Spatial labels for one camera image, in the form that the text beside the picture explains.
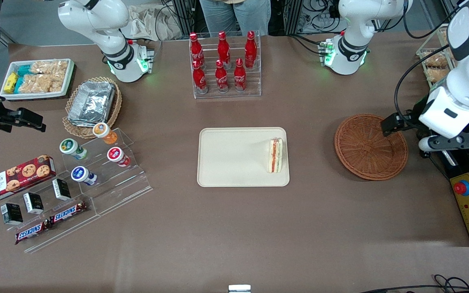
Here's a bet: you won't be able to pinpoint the triangular sandwich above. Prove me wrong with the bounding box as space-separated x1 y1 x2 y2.
268 138 284 174

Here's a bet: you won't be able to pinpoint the round brown wicker basket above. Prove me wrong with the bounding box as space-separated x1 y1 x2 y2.
334 113 409 181

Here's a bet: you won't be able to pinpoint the oval light wicker basket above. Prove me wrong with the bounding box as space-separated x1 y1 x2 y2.
63 77 122 140

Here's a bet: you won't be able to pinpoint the white rectangular snack tray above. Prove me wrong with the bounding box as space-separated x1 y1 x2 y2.
0 58 75 101

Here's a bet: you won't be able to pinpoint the aluminium foil tray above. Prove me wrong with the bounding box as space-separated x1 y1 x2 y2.
68 81 116 126

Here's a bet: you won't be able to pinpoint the cream rectangular plastic tray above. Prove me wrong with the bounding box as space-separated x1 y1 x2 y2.
197 127 290 188

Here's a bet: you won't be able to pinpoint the clear bag of rice crackers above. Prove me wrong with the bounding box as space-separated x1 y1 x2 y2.
19 74 54 94
30 60 69 81

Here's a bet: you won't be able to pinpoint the clear bag of fried snacks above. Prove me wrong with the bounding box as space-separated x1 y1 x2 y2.
426 67 451 84
422 52 449 68

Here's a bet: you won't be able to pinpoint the yellow snack packet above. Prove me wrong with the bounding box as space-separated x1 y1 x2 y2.
3 72 18 93

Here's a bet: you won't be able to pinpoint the green lid yogurt cup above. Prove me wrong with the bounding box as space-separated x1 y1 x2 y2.
59 138 88 160

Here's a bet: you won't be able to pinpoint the black countertop appliance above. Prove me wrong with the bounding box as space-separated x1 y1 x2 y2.
430 114 469 247

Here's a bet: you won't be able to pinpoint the red Walkers cookie box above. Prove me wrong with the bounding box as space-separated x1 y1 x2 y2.
0 155 57 205

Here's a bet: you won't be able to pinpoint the orange lid yogurt cup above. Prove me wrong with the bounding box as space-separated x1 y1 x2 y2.
92 122 118 145

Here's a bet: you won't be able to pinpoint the blue lid yogurt cup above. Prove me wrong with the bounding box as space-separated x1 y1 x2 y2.
71 166 98 186

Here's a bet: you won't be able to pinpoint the red emergency stop button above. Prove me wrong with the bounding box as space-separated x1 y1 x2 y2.
453 179 469 197

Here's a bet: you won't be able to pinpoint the small black box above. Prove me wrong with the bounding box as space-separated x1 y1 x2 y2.
1 203 24 225
23 192 44 214
52 179 72 201

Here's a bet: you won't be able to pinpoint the red lid yogurt cup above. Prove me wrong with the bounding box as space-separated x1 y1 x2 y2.
107 147 131 167

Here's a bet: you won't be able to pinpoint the Snickers chocolate bar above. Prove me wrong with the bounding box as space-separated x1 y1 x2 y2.
49 201 90 224
15 220 53 245

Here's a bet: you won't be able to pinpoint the stepped clear acrylic stand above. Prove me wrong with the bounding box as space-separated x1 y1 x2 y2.
53 127 153 217

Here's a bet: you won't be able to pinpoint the low clear acrylic stand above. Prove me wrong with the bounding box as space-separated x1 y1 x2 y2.
0 179 101 254

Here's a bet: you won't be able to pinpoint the clear acrylic bottle rack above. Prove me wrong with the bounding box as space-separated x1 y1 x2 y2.
189 31 262 99

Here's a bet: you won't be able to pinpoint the crumpled beige paper bag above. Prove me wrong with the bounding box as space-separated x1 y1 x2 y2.
129 4 183 41

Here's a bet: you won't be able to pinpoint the red cola bottle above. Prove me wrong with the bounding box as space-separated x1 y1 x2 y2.
217 31 231 66
189 33 204 68
193 60 208 94
234 58 247 92
245 31 257 69
215 60 229 93

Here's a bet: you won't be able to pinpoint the person in blue jeans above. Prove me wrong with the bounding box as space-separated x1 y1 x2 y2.
200 0 272 36

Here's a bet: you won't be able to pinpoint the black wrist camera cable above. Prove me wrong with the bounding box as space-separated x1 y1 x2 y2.
394 44 451 119

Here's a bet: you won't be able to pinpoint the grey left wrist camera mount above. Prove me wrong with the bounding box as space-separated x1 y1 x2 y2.
419 133 469 152

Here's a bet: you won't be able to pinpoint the black power cable with plug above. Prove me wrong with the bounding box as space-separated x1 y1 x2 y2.
419 150 451 179

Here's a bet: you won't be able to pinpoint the white wire shelf rack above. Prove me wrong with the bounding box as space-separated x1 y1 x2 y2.
416 24 456 89

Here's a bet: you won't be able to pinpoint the tangled black background cables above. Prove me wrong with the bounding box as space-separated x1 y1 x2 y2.
300 0 341 34

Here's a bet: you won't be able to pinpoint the thin black floor cable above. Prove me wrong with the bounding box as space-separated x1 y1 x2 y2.
359 275 469 293

